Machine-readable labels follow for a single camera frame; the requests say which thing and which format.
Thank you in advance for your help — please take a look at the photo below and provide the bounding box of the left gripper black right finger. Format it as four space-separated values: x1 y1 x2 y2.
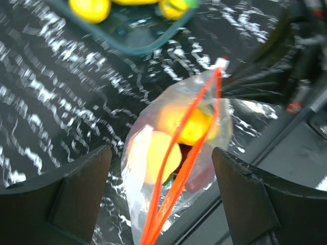
212 148 326 244

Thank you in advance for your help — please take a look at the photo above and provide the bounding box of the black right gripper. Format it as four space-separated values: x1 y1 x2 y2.
222 15 326 110

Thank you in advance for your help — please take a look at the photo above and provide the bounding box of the transparent blue plastic fruit tray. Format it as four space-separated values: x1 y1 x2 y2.
50 1 198 56

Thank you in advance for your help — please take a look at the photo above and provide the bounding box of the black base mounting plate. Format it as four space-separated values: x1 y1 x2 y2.
163 102 327 245

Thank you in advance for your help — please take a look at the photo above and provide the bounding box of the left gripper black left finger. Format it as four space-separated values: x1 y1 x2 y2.
1 145 112 244

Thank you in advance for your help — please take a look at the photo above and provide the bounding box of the clear zip top bag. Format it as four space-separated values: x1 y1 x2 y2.
121 58 233 244

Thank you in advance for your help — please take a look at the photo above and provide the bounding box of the yellow lemon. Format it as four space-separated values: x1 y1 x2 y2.
68 0 111 24

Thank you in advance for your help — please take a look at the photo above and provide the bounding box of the small yellow orange fruit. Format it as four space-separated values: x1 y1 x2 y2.
158 0 190 20

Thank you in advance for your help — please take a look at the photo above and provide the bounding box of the large yellow orange mango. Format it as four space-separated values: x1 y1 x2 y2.
156 104 213 145

